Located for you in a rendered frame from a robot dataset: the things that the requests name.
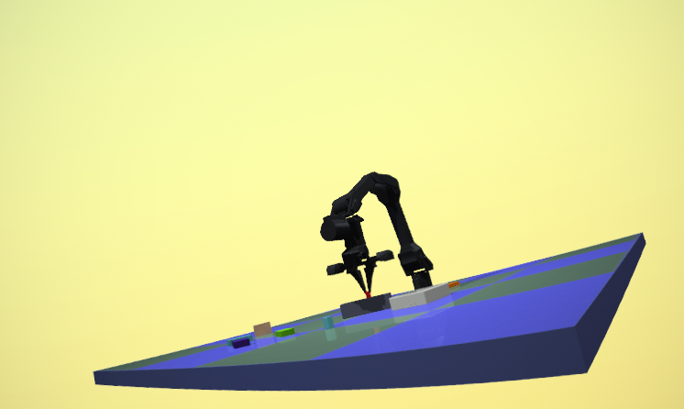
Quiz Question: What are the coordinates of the green rectangular block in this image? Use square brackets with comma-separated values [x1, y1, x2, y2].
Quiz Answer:
[275, 328, 294, 337]

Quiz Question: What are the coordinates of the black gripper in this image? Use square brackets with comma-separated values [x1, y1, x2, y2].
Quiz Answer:
[326, 237, 395, 293]

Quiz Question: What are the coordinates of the teal block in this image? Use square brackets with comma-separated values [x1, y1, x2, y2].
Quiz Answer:
[322, 316, 334, 329]

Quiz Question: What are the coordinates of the white shallow tray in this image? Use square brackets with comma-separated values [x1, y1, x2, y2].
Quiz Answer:
[389, 282, 451, 311]

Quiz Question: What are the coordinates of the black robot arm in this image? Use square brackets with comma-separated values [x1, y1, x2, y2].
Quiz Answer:
[320, 171, 434, 291]

